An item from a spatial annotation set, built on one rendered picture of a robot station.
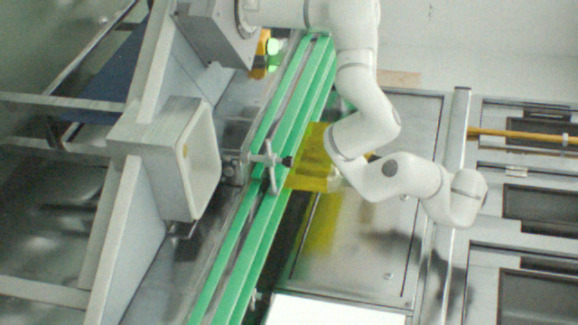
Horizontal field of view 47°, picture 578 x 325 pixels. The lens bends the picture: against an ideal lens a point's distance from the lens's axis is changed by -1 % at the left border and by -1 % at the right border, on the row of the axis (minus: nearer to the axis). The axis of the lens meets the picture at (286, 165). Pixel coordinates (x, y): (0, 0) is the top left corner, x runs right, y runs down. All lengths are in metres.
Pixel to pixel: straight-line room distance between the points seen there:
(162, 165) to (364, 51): 0.48
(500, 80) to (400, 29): 1.36
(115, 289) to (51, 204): 0.73
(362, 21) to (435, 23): 6.81
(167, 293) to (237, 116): 0.51
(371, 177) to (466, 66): 6.61
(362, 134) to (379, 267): 0.47
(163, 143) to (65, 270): 0.62
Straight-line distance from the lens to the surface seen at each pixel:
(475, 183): 1.59
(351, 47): 1.39
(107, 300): 1.39
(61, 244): 1.96
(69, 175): 2.18
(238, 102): 1.78
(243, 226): 1.59
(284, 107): 1.77
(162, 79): 1.49
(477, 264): 1.79
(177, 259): 1.53
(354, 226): 1.80
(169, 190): 1.47
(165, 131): 1.42
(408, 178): 1.37
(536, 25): 8.14
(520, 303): 1.73
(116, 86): 1.98
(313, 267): 1.70
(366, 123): 1.33
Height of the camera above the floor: 1.39
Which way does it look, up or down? 15 degrees down
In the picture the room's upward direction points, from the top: 97 degrees clockwise
